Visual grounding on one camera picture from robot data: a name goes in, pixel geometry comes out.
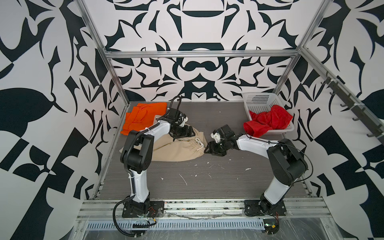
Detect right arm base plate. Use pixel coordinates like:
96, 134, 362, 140
244, 199, 287, 217

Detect red shorts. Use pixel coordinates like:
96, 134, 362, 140
243, 105, 293, 138

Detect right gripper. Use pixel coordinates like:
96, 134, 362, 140
203, 139, 230, 156

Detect orange shorts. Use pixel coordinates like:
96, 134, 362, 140
121, 103, 168, 136

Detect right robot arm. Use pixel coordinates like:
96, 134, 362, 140
205, 125, 309, 217

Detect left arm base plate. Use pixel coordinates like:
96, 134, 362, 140
122, 200, 165, 218

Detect white slotted cable duct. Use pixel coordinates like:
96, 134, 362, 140
87, 219, 265, 231

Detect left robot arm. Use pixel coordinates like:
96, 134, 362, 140
120, 108, 196, 215

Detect aluminium frame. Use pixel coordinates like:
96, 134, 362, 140
79, 1, 384, 240

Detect wall hook rail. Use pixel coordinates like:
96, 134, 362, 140
322, 71, 384, 145

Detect black corrugated cable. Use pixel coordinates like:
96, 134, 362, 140
112, 196, 157, 238

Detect beige shorts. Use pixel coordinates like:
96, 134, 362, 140
129, 123, 207, 162

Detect white laundry basket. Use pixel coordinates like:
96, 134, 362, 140
242, 93, 294, 135

